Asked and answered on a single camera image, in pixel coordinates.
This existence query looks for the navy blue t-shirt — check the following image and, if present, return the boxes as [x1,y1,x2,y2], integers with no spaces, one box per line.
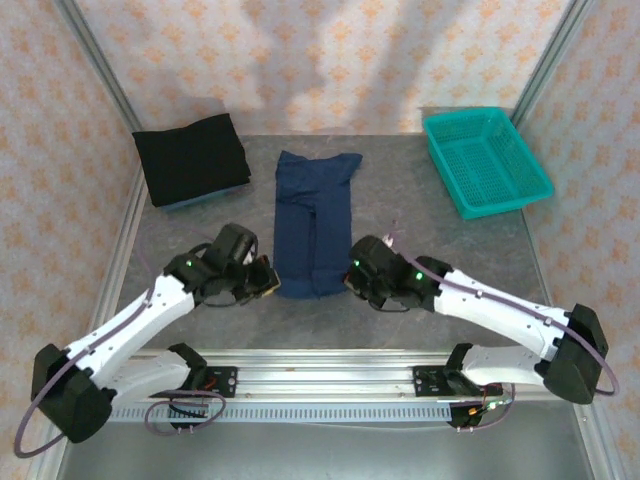
[273,149,364,301]

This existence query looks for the folded black t-shirt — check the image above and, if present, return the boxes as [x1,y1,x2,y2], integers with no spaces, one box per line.
[132,113,252,209]

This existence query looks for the teal plastic mesh basket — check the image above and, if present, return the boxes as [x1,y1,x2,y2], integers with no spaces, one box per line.
[422,107,555,221]

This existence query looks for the grey metal sheet panel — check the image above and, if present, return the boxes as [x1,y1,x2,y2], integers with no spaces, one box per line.
[54,422,596,480]

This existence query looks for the aluminium crossbeam rail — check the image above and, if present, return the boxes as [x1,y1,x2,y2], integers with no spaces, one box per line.
[107,349,601,404]

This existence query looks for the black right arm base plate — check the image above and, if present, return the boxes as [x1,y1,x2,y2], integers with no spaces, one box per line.
[411,366,504,401]

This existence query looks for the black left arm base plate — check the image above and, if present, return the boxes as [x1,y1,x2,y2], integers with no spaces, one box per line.
[199,366,239,400]

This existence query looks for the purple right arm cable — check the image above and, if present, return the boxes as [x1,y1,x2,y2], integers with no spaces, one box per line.
[382,219,621,434]

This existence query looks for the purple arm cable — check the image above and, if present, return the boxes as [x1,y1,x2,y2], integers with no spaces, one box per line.
[12,227,226,459]
[382,219,621,434]

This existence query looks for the slotted grey cable duct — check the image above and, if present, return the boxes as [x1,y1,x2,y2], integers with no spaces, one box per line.
[107,403,454,424]

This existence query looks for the small circuit board with wires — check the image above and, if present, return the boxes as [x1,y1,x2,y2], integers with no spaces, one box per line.
[467,382,519,419]

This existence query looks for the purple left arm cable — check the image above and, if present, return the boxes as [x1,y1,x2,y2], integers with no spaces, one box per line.
[12,227,226,459]

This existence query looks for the aluminium frame corner post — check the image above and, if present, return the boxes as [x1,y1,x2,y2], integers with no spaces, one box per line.
[508,0,597,132]
[59,0,144,132]

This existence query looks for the aluminium frame leg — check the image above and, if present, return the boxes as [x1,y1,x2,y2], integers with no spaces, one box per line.
[572,399,619,480]
[29,439,69,480]

